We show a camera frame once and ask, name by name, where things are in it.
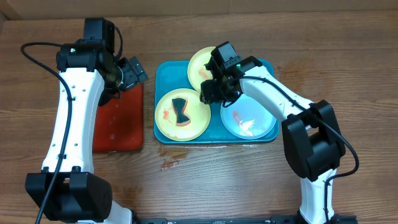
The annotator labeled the red black lacquer tray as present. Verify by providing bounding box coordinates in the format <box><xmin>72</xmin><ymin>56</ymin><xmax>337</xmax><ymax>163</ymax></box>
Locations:
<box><xmin>93</xmin><ymin>84</ymin><xmax>144</xmax><ymax>153</ymax></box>

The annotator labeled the yellow-green plate top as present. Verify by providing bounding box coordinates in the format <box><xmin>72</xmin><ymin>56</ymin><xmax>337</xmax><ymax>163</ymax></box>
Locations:
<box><xmin>187</xmin><ymin>47</ymin><xmax>215</xmax><ymax>92</ymax></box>

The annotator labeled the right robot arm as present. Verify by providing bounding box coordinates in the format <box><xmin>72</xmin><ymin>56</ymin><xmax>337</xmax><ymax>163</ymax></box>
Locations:
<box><xmin>200</xmin><ymin>42</ymin><xmax>346</xmax><ymax>223</ymax></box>

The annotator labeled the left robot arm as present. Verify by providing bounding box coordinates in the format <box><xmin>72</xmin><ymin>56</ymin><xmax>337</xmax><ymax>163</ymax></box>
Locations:
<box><xmin>25</xmin><ymin>17</ymin><xmax>147</xmax><ymax>223</ymax></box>

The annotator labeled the light blue plate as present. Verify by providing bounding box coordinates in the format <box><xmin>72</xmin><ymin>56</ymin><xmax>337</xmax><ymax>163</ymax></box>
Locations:
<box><xmin>220</xmin><ymin>95</ymin><xmax>279</xmax><ymax>142</ymax></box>

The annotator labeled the dark green orange sponge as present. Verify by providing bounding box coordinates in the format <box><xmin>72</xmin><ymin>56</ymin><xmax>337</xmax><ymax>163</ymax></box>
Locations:
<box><xmin>172</xmin><ymin>98</ymin><xmax>191</xmax><ymax>126</ymax></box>

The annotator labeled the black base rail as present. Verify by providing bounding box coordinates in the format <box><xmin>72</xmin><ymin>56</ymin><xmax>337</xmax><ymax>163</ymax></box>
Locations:
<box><xmin>133</xmin><ymin>214</ymin><xmax>358</xmax><ymax>224</ymax></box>

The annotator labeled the blue plastic tray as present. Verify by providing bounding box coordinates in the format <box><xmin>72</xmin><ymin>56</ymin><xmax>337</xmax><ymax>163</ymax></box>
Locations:
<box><xmin>154</xmin><ymin>60</ymin><xmax>280</xmax><ymax>144</ymax></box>

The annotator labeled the yellow-green plate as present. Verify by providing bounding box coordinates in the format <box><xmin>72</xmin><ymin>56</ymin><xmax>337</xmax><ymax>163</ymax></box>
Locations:
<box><xmin>187</xmin><ymin>47</ymin><xmax>215</xmax><ymax>92</ymax></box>
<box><xmin>155</xmin><ymin>88</ymin><xmax>211</xmax><ymax>141</ymax></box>

